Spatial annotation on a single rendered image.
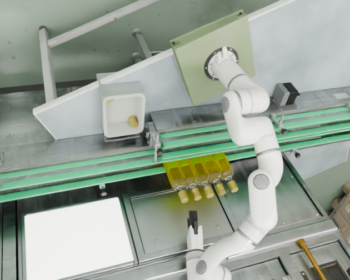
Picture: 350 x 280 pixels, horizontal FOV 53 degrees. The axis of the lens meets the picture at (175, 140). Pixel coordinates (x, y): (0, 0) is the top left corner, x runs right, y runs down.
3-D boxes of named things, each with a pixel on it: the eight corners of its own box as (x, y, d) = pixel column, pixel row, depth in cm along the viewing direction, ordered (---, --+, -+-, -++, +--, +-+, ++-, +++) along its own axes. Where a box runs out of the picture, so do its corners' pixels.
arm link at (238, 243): (246, 233, 126) (209, 277, 127) (226, 219, 119) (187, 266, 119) (261, 248, 119) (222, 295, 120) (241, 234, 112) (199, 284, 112)
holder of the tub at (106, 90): (101, 133, 162) (105, 144, 157) (99, 84, 142) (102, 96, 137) (138, 127, 167) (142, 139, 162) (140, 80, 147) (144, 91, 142)
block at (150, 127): (144, 136, 163) (148, 147, 158) (145, 121, 156) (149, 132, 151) (151, 135, 164) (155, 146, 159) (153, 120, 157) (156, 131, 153)
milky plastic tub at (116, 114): (101, 125, 158) (104, 138, 152) (99, 85, 142) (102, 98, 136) (139, 120, 163) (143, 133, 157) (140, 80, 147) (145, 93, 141)
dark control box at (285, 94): (271, 95, 180) (279, 106, 174) (276, 83, 174) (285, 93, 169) (285, 94, 182) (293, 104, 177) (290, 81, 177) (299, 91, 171)
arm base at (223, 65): (204, 51, 138) (220, 71, 128) (233, 39, 139) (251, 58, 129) (210, 81, 150) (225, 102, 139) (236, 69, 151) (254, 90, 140)
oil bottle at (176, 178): (159, 157, 167) (173, 193, 153) (160, 149, 163) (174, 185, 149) (171, 155, 168) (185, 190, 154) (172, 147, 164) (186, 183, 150)
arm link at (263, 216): (221, 211, 128) (217, 213, 113) (258, 166, 127) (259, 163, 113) (257, 243, 123) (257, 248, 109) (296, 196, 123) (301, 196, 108)
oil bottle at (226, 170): (205, 149, 173) (221, 183, 159) (206, 141, 169) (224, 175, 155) (215, 148, 175) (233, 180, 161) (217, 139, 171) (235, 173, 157)
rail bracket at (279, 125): (266, 116, 170) (280, 135, 162) (271, 105, 165) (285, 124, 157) (274, 115, 172) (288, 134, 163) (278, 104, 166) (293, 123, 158)
